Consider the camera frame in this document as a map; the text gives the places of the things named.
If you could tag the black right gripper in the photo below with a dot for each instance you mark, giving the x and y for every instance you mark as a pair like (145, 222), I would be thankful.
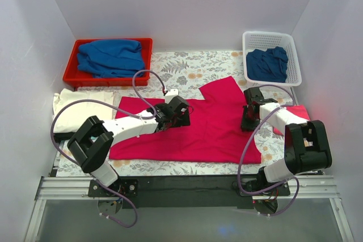
(247, 123)

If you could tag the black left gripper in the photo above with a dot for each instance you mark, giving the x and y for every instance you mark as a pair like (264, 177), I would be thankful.
(184, 119)

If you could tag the crimson red t shirt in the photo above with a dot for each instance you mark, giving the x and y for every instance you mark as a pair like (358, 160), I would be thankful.
(214, 135)

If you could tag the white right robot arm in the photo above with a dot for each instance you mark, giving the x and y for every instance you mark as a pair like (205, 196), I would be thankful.
(306, 146)

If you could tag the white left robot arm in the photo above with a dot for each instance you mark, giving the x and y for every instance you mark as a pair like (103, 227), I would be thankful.
(92, 142)

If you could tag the floral patterned table mat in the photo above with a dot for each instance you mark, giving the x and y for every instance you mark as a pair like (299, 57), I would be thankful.
(187, 71)

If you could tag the folded pink t shirt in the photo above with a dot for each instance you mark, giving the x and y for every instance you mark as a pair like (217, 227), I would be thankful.
(298, 110)

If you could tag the navy blue t shirt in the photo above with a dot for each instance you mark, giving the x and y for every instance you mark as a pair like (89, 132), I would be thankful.
(267, 66)

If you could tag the white plastic laundry basket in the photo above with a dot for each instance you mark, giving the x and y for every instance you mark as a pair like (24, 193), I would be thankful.
(262, 40)

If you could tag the red plastic tray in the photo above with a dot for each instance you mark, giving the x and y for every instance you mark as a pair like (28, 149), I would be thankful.
(76, 78)

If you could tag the folded royal blue t shirt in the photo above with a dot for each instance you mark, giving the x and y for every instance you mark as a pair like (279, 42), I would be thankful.
(115, 58)

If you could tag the folded white t shirt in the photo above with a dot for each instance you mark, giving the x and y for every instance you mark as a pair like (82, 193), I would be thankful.
(74, 116)

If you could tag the folded black t shirt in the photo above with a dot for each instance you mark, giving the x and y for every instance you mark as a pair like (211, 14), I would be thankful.
(59, 137)

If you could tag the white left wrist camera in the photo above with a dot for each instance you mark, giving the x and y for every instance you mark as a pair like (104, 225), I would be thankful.
(170, 94)

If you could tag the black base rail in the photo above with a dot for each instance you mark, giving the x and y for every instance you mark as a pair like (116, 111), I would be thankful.
(183, 191)

